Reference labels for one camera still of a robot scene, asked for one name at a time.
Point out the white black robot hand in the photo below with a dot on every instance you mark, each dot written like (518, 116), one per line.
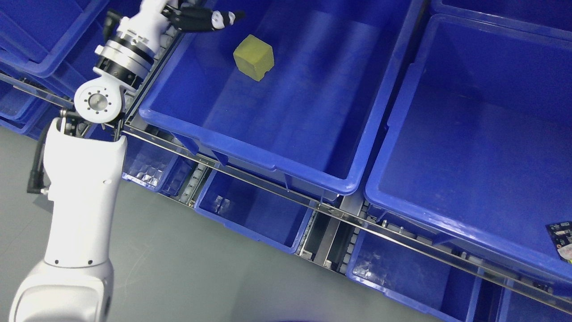
(156, 16)

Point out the dented yellow foam block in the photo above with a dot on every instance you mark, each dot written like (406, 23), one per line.
(254, 57)

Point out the metal roller shelf rack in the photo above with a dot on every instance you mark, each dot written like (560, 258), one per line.
(355, 209)

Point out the large blue plastic bin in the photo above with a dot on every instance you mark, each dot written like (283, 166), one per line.
(310, 123)
(478, 144)

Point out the lower blue plastic bin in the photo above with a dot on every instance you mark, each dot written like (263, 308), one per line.
(414, 279)
(253, 212)

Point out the printed circuit board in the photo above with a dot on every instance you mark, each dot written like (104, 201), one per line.
(561, 237)

